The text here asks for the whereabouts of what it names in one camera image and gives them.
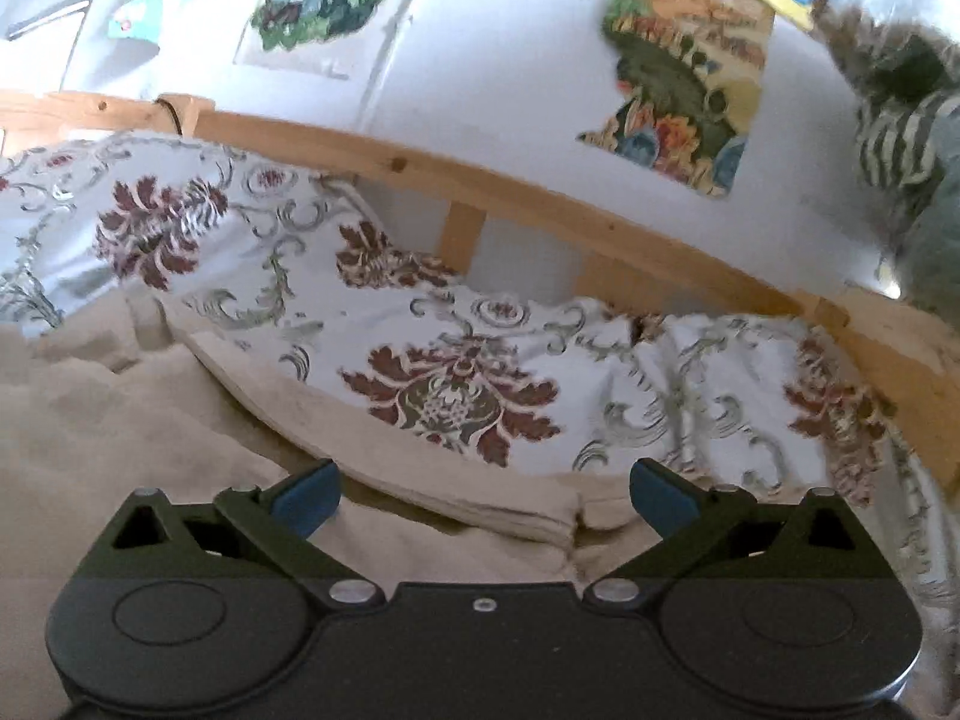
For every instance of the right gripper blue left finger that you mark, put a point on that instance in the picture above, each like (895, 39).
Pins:
(275, 525)

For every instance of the floral white bed sheet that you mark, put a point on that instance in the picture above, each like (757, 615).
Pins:
(292, 267)

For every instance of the pile of clothes on bed end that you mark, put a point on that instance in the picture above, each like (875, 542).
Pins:
(905, 78)

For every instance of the blue red wall poster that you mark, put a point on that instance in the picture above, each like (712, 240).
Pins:
(141, 30)

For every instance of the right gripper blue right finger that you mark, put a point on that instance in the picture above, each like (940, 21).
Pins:
(693, 525)

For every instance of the beige large garment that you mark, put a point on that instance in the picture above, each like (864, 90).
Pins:
(133, 394)

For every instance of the wooden bed frame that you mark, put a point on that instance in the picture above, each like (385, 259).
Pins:
(910, 357)

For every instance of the colourful landscape wall poster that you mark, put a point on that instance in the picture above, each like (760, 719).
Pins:
(689, 72)

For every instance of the green cartoon character poster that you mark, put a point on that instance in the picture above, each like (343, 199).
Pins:
(339, 39)

